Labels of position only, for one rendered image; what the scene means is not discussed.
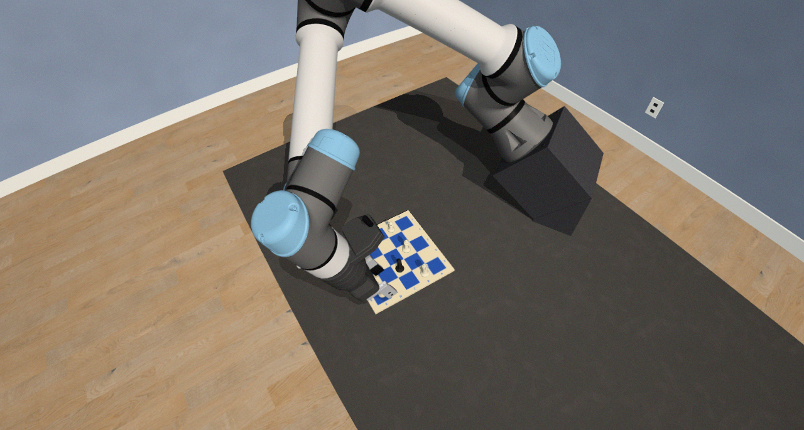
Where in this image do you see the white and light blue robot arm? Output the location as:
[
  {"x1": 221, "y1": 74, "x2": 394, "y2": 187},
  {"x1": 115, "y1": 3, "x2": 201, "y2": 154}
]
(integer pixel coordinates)
[{"x1": 251, "y1": 0, "x2": 561, "y2": 271}]

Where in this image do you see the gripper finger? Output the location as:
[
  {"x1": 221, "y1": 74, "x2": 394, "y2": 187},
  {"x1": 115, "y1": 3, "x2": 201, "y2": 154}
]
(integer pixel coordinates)
[
  {"x1": 367, "y1": 281, "x2": 398, "y2": 301},
  {"x1": 365, "y1": 255, "x2": 384, "y2": 276}
]

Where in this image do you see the blue and cream chessboard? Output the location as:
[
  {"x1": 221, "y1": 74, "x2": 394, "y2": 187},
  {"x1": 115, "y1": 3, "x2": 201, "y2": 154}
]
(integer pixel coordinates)
[{"x1": 368, "y1": 210, "x2": 455, "y2": 314}]

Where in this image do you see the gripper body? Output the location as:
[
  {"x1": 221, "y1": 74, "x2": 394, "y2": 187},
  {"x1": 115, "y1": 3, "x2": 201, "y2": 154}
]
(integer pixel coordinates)
[{"x1": 306, "y1": 214, "x2": 385, "y2": 301}]

